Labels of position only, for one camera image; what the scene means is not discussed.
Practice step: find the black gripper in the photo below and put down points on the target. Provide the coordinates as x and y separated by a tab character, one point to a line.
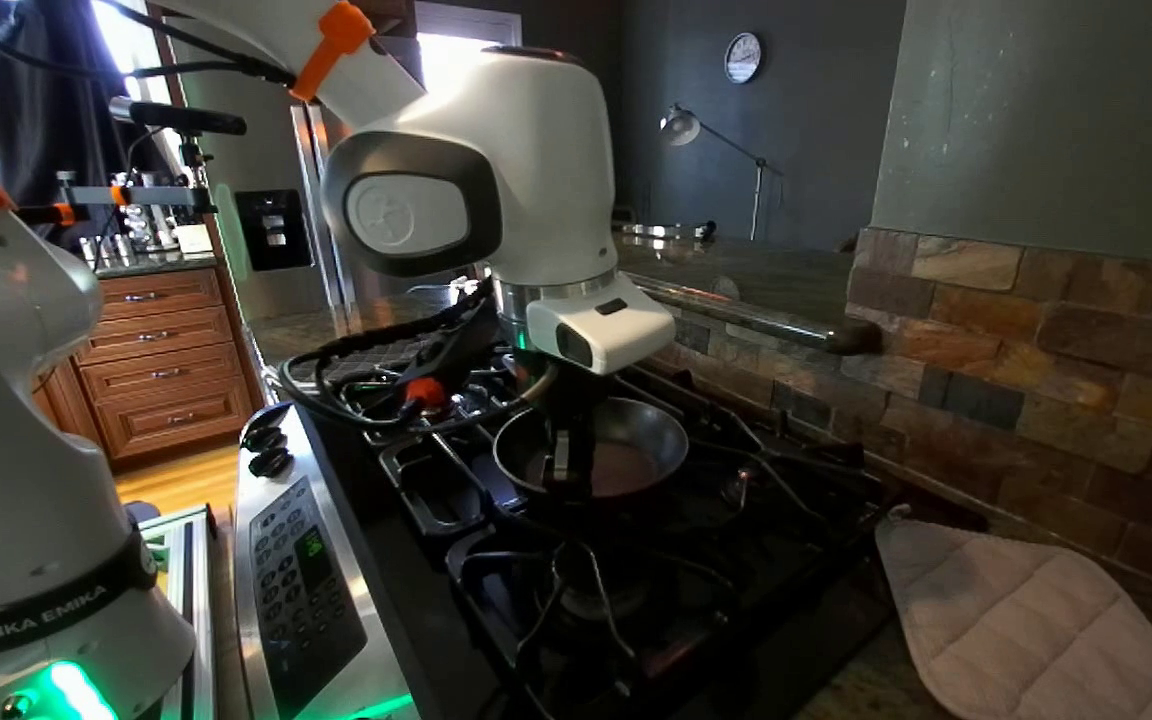
564	402

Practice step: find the black frying pan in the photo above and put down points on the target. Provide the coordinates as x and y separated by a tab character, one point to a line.
629	451

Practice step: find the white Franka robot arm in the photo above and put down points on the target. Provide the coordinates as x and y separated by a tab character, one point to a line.
509	170

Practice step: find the black gas stove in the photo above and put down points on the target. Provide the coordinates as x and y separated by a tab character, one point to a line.
391	571

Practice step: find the silver desk lamp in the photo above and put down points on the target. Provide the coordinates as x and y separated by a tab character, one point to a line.
689	129

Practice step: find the stainless steel refrigerator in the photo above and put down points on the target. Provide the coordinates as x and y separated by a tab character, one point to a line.
291	272

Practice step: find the wooden drawer cabinet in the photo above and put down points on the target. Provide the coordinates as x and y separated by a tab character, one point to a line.
162	368

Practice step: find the white quilted pot holder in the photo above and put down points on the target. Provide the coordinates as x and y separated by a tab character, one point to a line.
1011	630

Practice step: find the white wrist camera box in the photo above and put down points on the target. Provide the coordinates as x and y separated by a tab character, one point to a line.
597	324

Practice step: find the round wall clock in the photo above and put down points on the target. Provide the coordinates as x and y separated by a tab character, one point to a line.
741	58

